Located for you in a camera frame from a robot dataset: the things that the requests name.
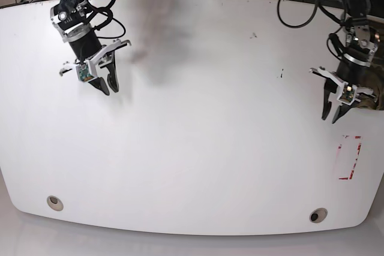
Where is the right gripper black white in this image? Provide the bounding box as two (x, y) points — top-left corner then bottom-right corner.
(59, 37), (131, 96)

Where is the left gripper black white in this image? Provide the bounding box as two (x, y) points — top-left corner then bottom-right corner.
(310, 59), (377, 124)

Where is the camouflage t-shirt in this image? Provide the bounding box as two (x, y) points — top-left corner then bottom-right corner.
(349, 15), (383, 110)

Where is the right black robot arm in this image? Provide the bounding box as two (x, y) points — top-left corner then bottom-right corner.
(50, 0), (131, 95)

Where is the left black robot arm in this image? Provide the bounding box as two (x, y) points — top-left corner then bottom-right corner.
(310, 0), (383, 122)

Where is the red tape rectangle marking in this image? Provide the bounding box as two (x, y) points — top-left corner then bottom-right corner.
(335, 135), (362, 180)

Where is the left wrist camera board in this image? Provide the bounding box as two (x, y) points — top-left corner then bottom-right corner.
(337, 84), (357, 106)

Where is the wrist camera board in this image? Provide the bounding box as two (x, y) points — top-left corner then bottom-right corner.
(337, 84), (357, 106)
(76, 63), (94, 83)

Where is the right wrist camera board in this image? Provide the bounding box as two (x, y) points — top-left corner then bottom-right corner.
(76, 63), (94, 83)

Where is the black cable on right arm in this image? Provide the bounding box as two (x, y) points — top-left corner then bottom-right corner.
(86, 0), (127, 40)

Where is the right table cable grommet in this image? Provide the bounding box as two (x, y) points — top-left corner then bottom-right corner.
(309, 207), (328, 224)

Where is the table cable grommet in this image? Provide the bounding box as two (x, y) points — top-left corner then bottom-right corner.
(309, 207), (328, 224)
(47, 195), (64, 212)

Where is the left table cable grommet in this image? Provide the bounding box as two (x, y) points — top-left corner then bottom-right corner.
(47, 195), (64, 212)

